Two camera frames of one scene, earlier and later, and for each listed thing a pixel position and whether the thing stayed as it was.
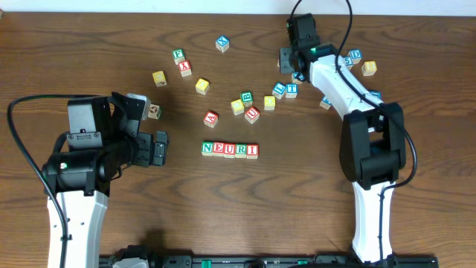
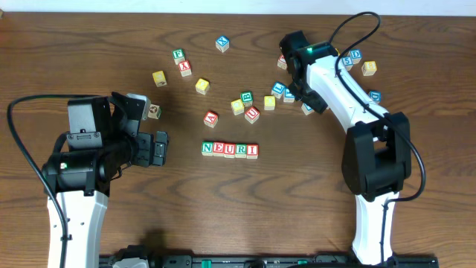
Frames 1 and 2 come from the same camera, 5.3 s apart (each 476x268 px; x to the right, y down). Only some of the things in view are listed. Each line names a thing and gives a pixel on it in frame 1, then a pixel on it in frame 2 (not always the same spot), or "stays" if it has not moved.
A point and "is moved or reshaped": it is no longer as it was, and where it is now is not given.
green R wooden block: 240,150 stays
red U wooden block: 229,150 stays
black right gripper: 285,53 to 310,98
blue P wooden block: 297,77 is moved or reshaped
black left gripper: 147,147 stays
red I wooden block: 252,151 stays
